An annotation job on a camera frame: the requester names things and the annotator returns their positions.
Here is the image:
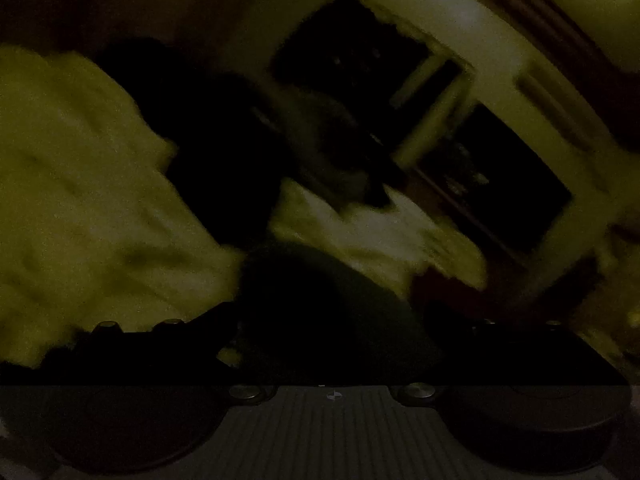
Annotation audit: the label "white duvet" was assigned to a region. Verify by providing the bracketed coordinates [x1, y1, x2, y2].
[0, 44, 488, 367]

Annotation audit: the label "pile of black clothes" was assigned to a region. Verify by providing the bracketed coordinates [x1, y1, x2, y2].
[97, 37, 288, 252]

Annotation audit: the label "black television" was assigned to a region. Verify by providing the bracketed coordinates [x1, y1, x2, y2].
[412, 102, 573, 257]

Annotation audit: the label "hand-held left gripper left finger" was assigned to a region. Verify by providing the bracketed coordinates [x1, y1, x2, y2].
[42, 301, 273, 405]

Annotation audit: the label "dark green large garment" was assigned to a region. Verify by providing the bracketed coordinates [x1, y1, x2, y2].
[239, 242, 453, 387]

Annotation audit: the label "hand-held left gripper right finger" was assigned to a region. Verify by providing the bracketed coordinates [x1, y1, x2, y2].
[389, 302, 630, 407]

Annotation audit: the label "hanging dark clothes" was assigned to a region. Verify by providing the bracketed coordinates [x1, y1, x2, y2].
[271, 0, 466, 113]

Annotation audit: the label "wooden dresser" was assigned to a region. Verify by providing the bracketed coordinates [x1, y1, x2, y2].
[397, 167, 603, 313]

